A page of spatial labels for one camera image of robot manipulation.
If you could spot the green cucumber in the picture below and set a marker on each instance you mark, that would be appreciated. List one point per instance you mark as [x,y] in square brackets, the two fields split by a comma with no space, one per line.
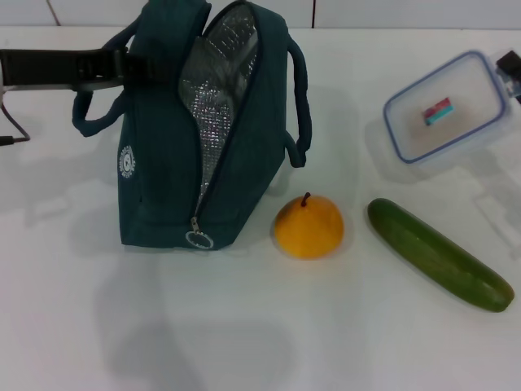
[439,254]

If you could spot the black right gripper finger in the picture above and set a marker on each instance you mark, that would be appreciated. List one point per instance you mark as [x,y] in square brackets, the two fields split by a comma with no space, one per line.
[513,67]

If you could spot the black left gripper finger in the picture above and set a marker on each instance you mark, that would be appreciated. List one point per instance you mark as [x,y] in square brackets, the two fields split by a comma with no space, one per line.
[150,73]

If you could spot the orange yellow pear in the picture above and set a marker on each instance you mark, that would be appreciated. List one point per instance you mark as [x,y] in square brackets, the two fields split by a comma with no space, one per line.
[309,232]

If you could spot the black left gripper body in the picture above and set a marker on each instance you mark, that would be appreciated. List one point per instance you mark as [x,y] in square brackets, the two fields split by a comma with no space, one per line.
[49,67]

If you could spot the dark teal insulated lunch bag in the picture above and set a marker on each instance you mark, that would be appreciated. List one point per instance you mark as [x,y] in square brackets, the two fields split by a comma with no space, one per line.
[163,175]

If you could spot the clear blue-rimmed plastic food box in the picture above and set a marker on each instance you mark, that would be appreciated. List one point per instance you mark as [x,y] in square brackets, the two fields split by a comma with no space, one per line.
[443,110]

